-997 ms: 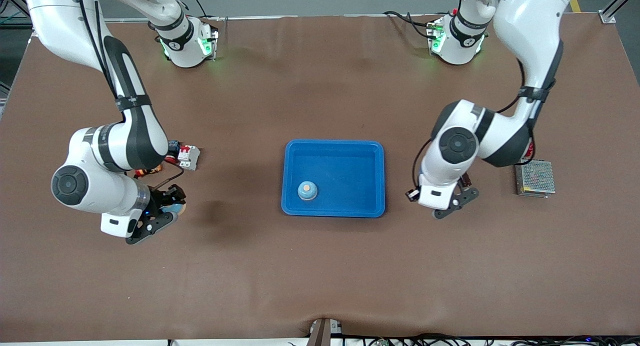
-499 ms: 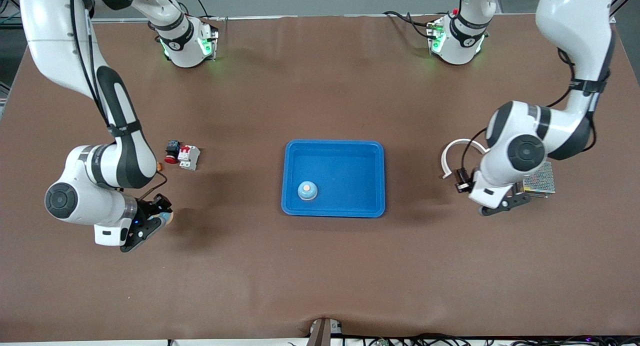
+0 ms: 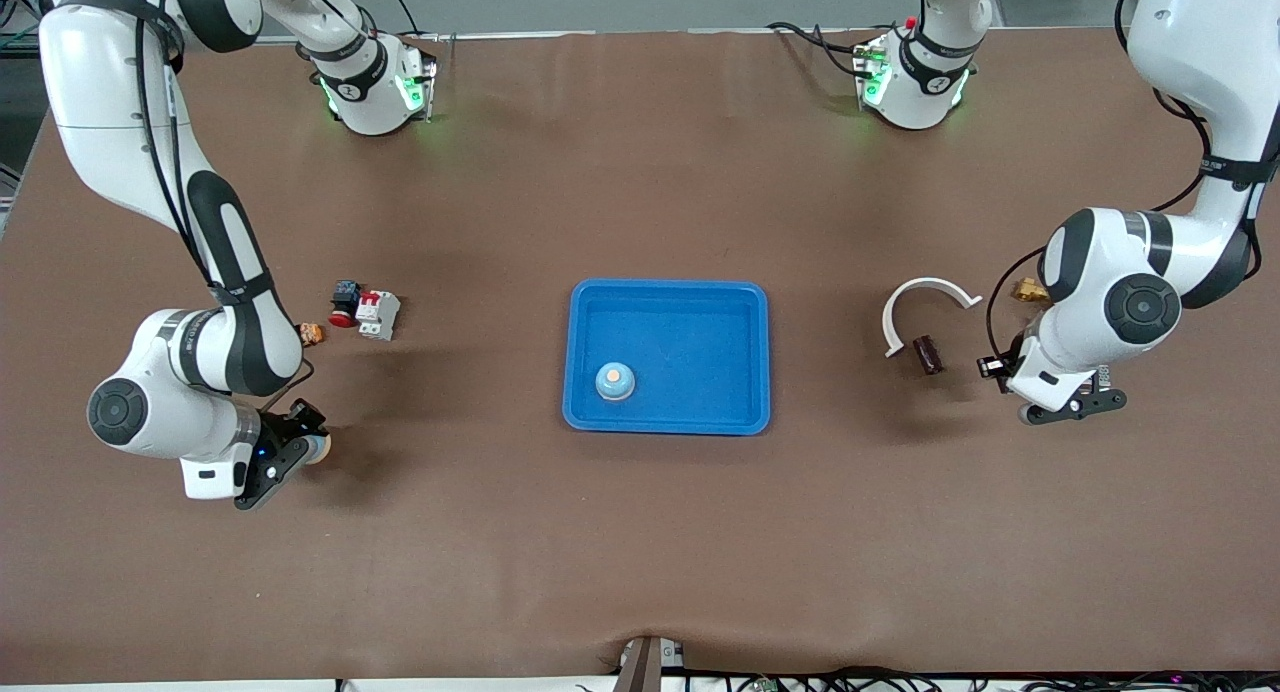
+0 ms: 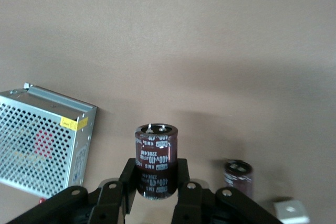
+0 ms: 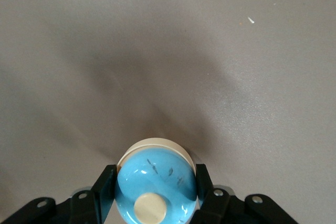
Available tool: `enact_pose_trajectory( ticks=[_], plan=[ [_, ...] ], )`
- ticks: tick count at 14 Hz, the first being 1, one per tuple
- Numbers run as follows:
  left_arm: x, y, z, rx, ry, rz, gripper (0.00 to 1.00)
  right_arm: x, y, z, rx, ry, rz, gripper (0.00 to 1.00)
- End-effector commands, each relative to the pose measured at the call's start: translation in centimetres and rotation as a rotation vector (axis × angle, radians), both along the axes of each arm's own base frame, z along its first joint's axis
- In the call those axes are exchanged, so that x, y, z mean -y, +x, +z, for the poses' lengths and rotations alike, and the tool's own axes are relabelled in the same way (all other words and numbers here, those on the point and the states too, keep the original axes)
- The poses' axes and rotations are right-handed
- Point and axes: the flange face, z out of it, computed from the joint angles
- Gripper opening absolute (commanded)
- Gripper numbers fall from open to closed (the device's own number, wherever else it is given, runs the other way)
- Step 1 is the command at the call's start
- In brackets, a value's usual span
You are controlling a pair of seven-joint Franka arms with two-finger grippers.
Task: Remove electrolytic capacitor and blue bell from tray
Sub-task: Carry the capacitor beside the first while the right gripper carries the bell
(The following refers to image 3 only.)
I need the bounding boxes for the blue plastic tray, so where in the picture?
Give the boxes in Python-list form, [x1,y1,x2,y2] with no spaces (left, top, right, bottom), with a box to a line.
[562,279,772,436]

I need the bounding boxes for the aluminium frame profile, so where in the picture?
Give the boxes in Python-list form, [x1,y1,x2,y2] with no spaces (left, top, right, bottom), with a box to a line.
[0,0,61,68]

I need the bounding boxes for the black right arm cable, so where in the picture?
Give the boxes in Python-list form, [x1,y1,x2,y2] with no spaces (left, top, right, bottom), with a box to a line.
[133,0,317,415]

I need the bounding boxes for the white red circuit breaker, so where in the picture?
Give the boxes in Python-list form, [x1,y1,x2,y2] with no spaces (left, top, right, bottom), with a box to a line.
[355,289,402,342]

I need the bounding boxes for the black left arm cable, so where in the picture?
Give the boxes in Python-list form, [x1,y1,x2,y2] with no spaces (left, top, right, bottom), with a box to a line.
[985,0,1280,365]

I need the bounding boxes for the black cables along table edge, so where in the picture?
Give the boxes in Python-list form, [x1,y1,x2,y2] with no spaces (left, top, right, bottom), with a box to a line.
[690,665,1280,692]

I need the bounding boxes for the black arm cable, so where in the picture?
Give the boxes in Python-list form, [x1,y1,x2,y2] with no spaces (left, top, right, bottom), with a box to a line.
[985,0,1280,365]
[133,0,317,415]

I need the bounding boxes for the white curved pipe clamp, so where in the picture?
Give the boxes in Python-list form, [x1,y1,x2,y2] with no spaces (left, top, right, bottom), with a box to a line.
[881,277,984,359]

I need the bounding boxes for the metal table edge bracket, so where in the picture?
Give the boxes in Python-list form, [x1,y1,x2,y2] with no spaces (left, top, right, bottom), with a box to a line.
[612,636,687,692]

